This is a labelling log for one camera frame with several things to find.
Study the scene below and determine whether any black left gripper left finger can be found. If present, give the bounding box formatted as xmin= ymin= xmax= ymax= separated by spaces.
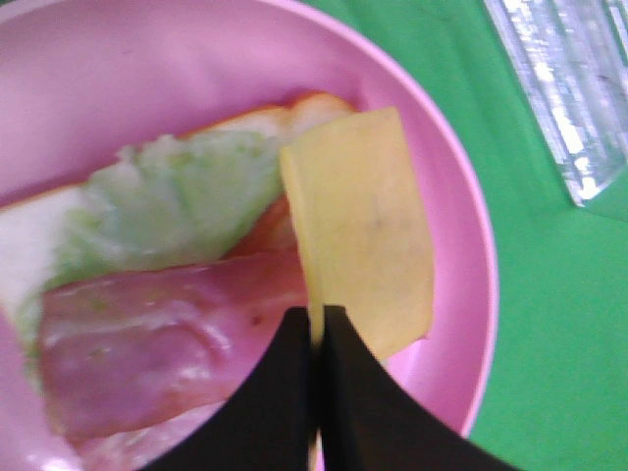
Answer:
xmin=143 ymin=307 xmax=314 ymax=470

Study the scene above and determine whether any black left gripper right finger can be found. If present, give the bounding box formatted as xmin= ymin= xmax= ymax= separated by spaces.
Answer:
xmin=319 ymin=306 xmax=515 ymax=471

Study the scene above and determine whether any tray bacon strip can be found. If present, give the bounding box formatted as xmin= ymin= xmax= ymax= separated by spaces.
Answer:
xmin=37 ymin=250 xmax=306 ymax=439
xmin=222 ymin=194 xmax=296 ymax=260

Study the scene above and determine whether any yellow toy cheese slice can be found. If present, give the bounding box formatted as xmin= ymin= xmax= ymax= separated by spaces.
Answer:
xmin=280 ymin=107 xmax=435 ymax=359

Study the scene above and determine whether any green toy lettuce leaf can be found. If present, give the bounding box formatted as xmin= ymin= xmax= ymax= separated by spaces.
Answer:
xmin=18 ymin=131 xmax=282 ymax=354

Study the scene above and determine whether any toy bread slice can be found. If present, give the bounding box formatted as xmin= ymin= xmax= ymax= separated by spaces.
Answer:
xmin=1 ymin=92 xmax=352 ymax=323

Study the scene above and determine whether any green tablecloth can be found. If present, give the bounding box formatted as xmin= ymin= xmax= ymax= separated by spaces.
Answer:
xmin=317 ymin=1 xmax=627 ymax=470

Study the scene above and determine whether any pink round plate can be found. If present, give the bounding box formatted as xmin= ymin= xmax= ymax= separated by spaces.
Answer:
xmin=0 ymin=0 xmax=500 ymax=471

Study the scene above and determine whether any clear left plastic tray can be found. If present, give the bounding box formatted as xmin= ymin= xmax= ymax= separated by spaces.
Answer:
xmin=485 ymin=1 xmax=627 ymax=219

